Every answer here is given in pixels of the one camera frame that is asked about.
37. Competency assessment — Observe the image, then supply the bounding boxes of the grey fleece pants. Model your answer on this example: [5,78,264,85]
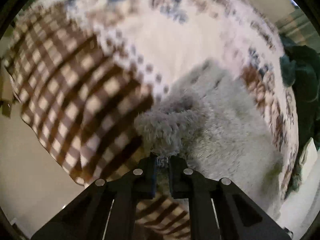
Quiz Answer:
[134,61,283,219]

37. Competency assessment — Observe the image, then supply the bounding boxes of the floral bed blanket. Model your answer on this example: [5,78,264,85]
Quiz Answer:
[1,0,298,239]

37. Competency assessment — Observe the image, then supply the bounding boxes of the dark green fleece robe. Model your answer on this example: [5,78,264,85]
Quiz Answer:
[280,34,319,193]

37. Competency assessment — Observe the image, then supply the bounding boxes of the right green curtain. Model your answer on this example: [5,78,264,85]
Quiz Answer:
[276,8,319,53]

